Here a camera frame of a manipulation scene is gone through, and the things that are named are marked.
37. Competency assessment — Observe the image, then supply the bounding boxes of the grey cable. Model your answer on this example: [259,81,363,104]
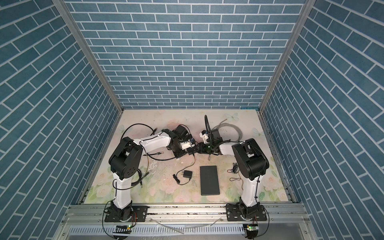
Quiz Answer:
[211,118,243,142]

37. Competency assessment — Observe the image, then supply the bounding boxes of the long black ethernet cable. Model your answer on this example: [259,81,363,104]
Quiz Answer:
[143,146,178,162]

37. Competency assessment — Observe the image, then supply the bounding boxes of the black power adapter with cord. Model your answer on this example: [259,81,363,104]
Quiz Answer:
[173,155,196,186]

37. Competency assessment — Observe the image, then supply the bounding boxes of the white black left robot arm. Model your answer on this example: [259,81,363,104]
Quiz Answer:
[109,125,196,210]

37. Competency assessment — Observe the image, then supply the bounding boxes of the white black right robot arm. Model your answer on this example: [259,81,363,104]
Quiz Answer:
[192,138,270,210]

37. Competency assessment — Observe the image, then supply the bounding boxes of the large flat black box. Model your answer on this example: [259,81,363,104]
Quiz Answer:
[200,166,220,196]

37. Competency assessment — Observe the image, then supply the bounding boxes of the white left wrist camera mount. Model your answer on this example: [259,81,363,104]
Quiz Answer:
[180,139,196,150]

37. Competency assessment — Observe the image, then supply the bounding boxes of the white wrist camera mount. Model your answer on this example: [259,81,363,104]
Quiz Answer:
[200,130,210,144]
[180,139,196,150]

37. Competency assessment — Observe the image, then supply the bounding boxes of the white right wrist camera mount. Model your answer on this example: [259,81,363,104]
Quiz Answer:
[200,130,210,144]

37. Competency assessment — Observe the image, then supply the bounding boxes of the black ethernet cable loop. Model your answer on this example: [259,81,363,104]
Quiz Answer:
[119,123,158,142]

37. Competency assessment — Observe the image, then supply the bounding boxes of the thin black wire tangle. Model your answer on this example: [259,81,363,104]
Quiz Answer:
[226,162,245,193]

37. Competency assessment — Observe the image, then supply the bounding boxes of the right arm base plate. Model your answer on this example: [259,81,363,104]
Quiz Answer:
[225,203,268,222]

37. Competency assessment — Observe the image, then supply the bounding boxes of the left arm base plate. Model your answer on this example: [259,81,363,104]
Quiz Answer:
[104,204,149,223]

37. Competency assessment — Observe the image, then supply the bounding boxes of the aluminium front rail frame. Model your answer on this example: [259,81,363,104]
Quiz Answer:
[54,202,316,240]

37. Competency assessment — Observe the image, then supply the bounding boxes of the aluminium corner post right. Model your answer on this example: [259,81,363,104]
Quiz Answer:
[259,0,316,113]

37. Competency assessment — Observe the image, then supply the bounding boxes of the aluminium corner post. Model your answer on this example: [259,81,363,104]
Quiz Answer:
[259,0,316,113]
[52,0,124,114]

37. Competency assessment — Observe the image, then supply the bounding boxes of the aluminium corner post left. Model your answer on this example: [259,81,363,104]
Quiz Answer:
[52,0,124,114]

